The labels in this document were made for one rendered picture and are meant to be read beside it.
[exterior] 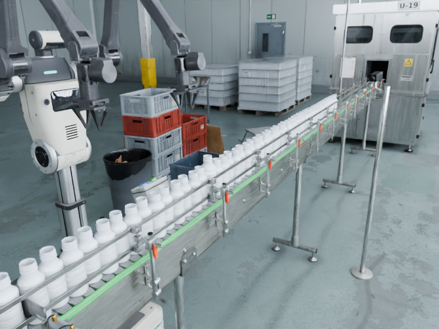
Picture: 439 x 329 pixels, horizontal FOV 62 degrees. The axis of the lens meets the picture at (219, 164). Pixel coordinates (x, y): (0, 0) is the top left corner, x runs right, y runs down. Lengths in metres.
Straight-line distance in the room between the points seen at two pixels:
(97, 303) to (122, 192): 2.36
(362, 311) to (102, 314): 1.86
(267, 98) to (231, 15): 5.39
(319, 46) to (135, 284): 10.98
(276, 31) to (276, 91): 4.44
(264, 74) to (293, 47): 4.08
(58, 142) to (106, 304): 0.78
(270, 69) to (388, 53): 2.91
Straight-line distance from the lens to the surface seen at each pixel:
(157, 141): 3.98
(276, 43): 12.21
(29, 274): 1.00
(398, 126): 6.01
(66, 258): 1.06
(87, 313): 1.13
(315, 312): 2.57
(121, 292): 1.20
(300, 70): 9.56
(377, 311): 2.69
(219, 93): 8.75
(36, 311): 1.00
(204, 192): 1.50
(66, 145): 1.71
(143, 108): 3.91
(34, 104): 1.67
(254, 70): 8.17
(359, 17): 5.97
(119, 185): 3.40
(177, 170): 2.18
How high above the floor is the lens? 1.66
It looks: 19 degrees down
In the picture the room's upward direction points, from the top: 1 degrees counter-clockwise
